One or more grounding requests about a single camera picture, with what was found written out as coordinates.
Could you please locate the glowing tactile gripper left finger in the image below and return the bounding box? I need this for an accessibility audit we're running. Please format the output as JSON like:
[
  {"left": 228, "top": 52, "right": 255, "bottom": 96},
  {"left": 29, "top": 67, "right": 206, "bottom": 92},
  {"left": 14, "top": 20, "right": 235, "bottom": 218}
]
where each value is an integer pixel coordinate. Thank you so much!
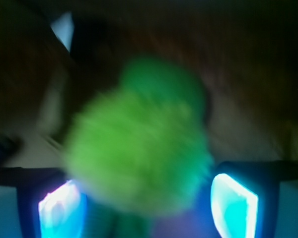
[{"left": 0, "top": 167, "right": 86, "bottom": 238}]

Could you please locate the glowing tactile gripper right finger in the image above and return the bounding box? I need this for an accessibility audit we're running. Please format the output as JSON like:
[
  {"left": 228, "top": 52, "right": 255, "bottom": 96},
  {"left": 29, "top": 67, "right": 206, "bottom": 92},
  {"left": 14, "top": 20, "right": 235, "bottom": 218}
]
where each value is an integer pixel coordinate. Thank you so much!
[{"left": 210, "top": 161, "right": 298, "bottom": 238}]

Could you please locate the fuzzy green plush animal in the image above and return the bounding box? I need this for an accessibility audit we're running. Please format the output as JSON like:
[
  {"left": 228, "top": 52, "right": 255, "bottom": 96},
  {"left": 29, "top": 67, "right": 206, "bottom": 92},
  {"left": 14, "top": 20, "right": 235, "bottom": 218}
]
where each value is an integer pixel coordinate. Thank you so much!
[{"left": 64, "top": 57, "right": 213, "bottom": 238}]

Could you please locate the brown paper bag bin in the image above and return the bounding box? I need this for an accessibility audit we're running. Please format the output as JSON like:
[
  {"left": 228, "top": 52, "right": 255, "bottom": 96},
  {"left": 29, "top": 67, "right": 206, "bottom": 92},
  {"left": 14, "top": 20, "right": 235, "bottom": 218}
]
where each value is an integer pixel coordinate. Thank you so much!
[{"left": 0, "top": 0, "right": 298, "bottom": 168}]

